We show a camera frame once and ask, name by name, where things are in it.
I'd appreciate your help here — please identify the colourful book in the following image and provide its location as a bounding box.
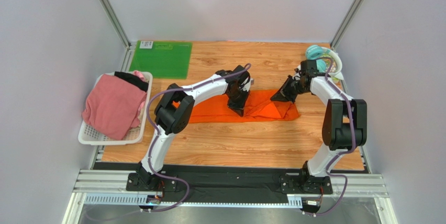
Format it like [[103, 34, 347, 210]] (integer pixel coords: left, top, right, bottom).
[[322, 47, 344, 83]]

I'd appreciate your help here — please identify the purple cable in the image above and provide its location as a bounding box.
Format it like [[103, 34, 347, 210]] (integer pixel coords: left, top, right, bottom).
[[139, 63, 252, 214], [301, 56, 357, 217]]

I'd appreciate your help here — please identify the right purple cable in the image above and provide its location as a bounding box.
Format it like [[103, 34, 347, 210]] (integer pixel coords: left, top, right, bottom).
[[301, 56, 357, 217]]

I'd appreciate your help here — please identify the green cutting mat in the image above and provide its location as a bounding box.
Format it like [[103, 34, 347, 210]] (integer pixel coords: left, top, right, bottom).
[[129, 40, 193, 79]]

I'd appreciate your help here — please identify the white plastic basket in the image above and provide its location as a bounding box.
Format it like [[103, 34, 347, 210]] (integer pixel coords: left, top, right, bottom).
[[78, 71, 153, 145]]

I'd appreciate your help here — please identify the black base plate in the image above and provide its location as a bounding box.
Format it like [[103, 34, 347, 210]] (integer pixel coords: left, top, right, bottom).
[[94, 163, 353, 204]]

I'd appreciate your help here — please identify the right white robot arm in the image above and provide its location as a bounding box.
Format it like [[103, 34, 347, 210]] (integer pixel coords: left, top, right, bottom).
[[270, 60, 367, 194]]

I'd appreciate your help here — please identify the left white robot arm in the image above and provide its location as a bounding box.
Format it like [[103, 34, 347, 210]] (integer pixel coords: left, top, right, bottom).
[[128, 63, 251, 191]]

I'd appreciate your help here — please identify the pink t shirt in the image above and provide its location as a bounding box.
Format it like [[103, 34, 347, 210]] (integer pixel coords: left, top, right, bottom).
[[82, 74, 149, 140]]

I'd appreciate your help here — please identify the black t shirt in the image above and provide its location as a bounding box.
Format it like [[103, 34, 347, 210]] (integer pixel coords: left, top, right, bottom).
[[114, 72, 149, 92]]

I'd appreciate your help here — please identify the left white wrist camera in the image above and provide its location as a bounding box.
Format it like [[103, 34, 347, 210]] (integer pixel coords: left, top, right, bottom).
[[245, 78, 254, 89]]

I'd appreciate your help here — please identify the orange t shirt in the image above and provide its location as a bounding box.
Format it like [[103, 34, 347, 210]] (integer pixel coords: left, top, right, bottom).
[[189, 89, 300, 124]]

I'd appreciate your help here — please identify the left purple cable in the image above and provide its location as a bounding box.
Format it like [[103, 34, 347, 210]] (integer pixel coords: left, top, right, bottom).
[[139, 63, 252, 214]]

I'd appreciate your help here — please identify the aluminium frame rail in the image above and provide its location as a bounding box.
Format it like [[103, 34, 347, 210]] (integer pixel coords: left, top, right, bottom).
[[63, 164, 397, 223]]

